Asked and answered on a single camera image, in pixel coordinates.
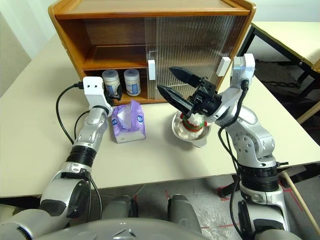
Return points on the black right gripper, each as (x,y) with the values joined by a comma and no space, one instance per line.
(207,100)

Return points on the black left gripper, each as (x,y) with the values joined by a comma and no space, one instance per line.
(115,100)

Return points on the white plastic bottle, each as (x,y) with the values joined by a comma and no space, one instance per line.
(111,80)
(132,82)

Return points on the purple tissue box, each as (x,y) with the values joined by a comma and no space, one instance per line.
(132,125)

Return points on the white plush bear toy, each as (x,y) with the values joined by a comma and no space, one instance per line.
(195,125)

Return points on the ribbed clear sliding door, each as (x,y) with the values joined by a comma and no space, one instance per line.
(150,37)
(232,37)

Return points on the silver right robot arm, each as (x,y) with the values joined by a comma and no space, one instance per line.
(252,142)

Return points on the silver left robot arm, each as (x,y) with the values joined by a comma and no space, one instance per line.
(87,135)

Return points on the wooden cabinet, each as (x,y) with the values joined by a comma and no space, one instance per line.
(70,35)

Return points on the metal bowl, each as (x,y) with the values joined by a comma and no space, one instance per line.
(198,142)

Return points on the black table leg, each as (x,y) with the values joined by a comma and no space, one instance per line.
(228,186)

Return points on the beige black-framed side table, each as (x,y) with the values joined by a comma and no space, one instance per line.
(285,35)

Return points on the grey left robot leg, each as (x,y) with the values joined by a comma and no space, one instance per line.
(117,207)

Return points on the grey robot leg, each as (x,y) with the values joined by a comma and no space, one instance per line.
(117,207)
(182,210)

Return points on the grey right robot leg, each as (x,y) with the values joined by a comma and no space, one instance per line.
(182,210)

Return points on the wicker chair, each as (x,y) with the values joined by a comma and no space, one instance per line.
(316,65)

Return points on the silver robot torso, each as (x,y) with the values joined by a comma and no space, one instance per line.
(120,230)

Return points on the light wooden pole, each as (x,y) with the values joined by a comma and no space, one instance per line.
(302,202)

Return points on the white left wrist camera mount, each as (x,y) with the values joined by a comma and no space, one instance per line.
(93,92)

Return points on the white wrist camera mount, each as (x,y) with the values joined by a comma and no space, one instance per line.
(93,92)
(243,67)

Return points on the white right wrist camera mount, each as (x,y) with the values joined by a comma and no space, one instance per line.
(243,67)

